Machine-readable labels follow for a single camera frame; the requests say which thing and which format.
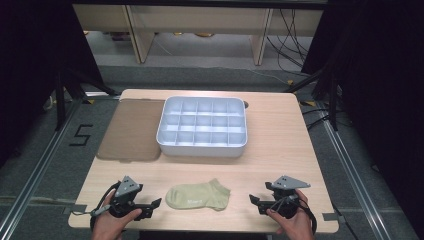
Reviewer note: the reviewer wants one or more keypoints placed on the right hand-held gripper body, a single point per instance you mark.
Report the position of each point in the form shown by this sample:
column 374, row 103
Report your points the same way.
column 283, row 195

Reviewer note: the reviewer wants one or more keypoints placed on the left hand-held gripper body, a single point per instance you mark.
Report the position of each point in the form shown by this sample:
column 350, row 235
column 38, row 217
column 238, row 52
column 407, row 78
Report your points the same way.
column 126, row 190

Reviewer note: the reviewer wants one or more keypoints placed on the pale green sock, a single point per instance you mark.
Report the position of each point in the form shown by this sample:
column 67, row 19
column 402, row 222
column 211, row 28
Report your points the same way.
column 196, row 196

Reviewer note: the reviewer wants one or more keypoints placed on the white compartment organizer box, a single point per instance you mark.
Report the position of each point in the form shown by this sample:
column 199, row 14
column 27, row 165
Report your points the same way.
column 203, row 146

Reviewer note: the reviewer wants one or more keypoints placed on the person's right hand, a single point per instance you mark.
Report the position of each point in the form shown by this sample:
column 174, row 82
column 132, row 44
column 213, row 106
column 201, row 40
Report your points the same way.
column 296, row 225

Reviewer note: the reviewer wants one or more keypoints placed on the person's left hand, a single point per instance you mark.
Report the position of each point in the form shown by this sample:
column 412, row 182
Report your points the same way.
column 108, row 226

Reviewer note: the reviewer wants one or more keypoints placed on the grey tape strip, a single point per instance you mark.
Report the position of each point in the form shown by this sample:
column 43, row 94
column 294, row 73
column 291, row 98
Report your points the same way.
column 330, row 216
column 75, row 209

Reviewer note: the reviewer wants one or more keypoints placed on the brown translucent box lid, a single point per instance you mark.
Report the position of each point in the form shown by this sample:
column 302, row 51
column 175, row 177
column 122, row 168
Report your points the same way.
column 133, row 130

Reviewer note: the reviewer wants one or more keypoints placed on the black metal stand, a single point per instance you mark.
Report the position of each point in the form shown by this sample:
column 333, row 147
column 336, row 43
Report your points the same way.
column 333, row 103
column 60, row 103

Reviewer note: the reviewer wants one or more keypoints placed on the black curtain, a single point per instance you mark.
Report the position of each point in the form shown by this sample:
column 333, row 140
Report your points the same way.
column 36, row 66
column 380, row 83

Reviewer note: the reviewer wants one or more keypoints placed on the light wooden desk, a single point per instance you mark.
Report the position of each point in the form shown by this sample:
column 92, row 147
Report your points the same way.
column 200, row 20

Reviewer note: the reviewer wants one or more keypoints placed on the aluminium floor rail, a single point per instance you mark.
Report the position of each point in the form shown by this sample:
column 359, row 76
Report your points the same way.
column 40, row 166
column 353, row 173

